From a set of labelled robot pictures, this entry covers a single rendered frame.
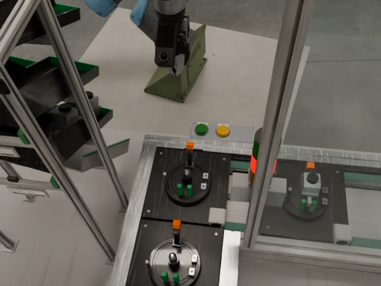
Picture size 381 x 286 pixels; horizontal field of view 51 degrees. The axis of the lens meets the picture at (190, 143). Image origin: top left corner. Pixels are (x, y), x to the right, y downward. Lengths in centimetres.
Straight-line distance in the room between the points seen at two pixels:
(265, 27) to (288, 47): 268
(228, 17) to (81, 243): 238
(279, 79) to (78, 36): 281
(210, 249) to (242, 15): 244
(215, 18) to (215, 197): 226
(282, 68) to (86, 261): 90
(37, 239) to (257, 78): 98
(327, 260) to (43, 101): 83
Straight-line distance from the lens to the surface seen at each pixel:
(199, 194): 115
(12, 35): 62
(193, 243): 112
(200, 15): 329
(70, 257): 129
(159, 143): 129
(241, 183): 89
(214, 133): 130
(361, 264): 121
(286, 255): 116
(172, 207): 116
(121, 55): 174
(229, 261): 112
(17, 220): 140
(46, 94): 80
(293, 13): 49
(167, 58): 95
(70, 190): 84
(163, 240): 110
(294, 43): 52
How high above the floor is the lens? 202
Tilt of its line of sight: 55 degrees down
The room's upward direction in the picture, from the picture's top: 5 degrees counter-clockwise
